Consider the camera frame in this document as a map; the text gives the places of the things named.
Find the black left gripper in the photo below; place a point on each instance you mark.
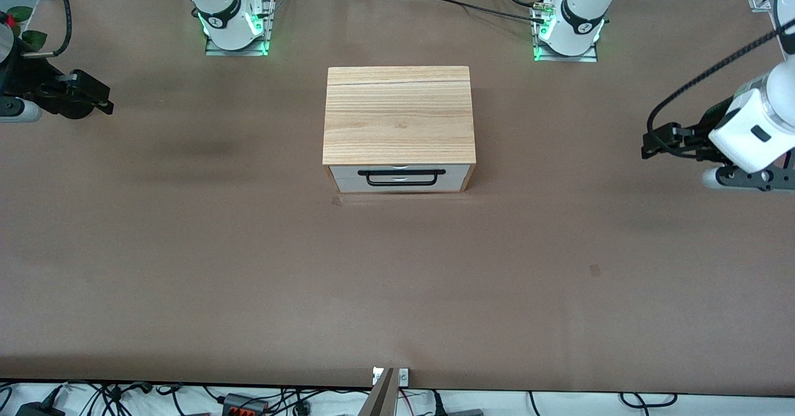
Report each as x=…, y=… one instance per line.
x=704, y=130

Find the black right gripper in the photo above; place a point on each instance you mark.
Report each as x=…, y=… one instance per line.
x=38, y=88

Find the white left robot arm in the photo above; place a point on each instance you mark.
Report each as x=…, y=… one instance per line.
x=581, y=13

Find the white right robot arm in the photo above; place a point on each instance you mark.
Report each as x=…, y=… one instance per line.
x=220, y=7

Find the light wooden drawer cabinet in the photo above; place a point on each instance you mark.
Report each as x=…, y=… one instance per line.
x=397, y=118

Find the red rose with green leaves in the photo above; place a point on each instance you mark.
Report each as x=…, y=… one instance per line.
x=31, y=38

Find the black power adapter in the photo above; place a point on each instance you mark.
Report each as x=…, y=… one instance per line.
x=38, y=410

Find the black connector with orange levers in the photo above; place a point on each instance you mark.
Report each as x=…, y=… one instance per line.
x=243, y=405

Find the black plug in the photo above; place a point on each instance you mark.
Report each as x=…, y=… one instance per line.
x=438, y=403

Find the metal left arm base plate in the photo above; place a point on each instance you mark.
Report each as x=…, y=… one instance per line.
x=590, y=58

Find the silver table corner bracket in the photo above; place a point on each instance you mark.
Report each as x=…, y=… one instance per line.
x=761, y=1

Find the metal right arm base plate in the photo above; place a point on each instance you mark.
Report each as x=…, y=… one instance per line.
x=268, y=22

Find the silver camera mount bracket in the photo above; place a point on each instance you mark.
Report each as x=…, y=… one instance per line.
x=404, y=377

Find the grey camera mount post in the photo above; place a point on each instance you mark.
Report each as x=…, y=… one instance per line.
x=380, y=397

